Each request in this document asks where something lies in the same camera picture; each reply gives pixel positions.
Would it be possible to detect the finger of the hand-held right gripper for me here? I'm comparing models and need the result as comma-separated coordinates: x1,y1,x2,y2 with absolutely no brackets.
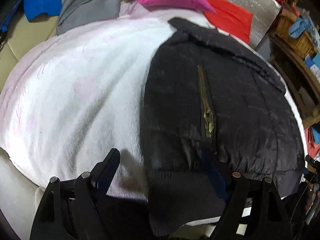
304,154,320,171

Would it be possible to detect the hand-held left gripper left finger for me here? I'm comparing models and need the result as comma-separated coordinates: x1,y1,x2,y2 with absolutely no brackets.
29,148,121,240

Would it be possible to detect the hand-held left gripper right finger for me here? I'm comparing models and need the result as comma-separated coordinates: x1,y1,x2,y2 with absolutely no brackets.
202,152,292,240

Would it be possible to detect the black puffer jacket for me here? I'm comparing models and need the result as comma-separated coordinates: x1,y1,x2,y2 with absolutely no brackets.
139,17,305,237

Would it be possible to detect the pile of red cloths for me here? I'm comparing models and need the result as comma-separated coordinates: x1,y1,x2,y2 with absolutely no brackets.
304,126,320,153

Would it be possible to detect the white fleece blanket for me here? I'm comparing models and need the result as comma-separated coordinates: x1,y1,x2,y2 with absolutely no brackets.
0,0,309,227

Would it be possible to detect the wooden table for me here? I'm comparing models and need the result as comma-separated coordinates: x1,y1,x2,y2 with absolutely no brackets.
269,32,320,130

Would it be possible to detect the blue cardboard box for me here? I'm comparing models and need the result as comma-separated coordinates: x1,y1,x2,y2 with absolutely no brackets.
304,52,320,78

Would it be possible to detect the wicker basket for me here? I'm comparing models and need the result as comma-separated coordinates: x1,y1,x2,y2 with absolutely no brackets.
275,15,316,60

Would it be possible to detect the light blue cloth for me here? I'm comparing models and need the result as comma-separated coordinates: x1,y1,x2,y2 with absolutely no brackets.
289,17,313,38

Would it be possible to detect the beige sofa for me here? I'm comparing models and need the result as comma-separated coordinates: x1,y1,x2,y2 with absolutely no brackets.
0,12,58,90

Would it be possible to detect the red pillow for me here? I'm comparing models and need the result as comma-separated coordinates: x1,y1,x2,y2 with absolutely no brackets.
204,0,253,44

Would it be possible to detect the grey jacket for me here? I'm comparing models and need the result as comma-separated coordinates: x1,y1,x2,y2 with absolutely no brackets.
56,0,123,36

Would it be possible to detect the blue jacket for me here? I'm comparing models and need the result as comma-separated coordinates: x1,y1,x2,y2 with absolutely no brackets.
0,0,63,32

